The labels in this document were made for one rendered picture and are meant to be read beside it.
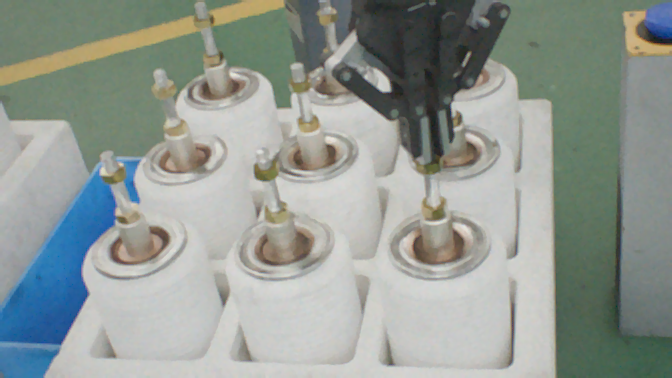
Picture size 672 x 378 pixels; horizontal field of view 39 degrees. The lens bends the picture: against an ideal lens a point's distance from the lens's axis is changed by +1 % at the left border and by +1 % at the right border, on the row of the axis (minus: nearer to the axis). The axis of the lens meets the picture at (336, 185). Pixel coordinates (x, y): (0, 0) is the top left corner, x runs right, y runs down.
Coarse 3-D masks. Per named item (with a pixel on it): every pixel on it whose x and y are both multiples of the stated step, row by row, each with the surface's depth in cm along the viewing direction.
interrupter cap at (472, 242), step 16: (400, 224) 71; (416, 224) 71; (464, 224) 70; (480, 224) 69; (400, 240) 69; (416, 240) 69; (464, 240) 68; (480, 240) 68; (400, 256) 68; (416, 256) 68; (432, 256) 68; (448, 256) 68; (464, 256) 67; (480, 256) 66; (416, 272) 66; (432, 272) 66; (448, 272) 66; (464, 272) 66
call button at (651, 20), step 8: (656, 8) 76; (664, 8) 75; (648, 16) 75; (656, 16) 75; (664, 16) 74; (648, 24) 75; (656, 24) 74; (664, 24) 74; (656, 32) 75; (664, 32) 74
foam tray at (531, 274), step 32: (288, 128) 100; (544, 128) 91; (544, 160) 87; (256, 192) 91; (384, 192) 88; (544, 192) 83; (384, 224) 83; (544, 224) 80; (544, 256) 77; (224, 288) 82; (512, 288) 76; (544, 288) 74; (96, 320) 79; (224, 320) 76; (384, 320) 74; (512, 320) 78; (544, 320) 71; (64, 352) 76; (96, 352) 77; (224, 352) 73; (384, 352) 73; (544, 352) 68
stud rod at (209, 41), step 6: (198, 6) 87; (204, 6) 87; (198, 12) 87; (204, 12) 87; (198, 18) 87; (204, 18) 87; (204, 30) 88; (210, 30) 88; (204, 36) 89; (210, 36) 89; (204, 42) 89; (210, 42) 89; (210, 48) 89; (216, 48) 90; (210, 54) 90
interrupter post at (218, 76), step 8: (224, 64) 90; (208, 72) 90; (216, 72) 90; (224, 72) 90; (208, 80) 91; (216, 80) 90; (224, 80) 91; (216, 88) 91; (224, 88) 91; (232, 88) 92
